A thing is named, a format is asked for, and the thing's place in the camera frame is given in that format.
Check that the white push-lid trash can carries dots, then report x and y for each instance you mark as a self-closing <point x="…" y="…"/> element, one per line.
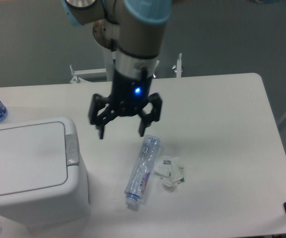
<point x="43" y="178"/>

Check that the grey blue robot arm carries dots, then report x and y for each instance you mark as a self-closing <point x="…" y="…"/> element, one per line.
<point x="135" y="29"/>

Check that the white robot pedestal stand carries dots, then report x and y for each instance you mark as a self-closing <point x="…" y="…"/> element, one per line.
<point x="101" y="74"/>

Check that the clear empty plastic bottle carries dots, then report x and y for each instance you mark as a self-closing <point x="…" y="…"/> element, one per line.
<point x="143" y="167"/>

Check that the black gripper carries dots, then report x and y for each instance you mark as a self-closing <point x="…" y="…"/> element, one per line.
<point x="129" y="97"/>

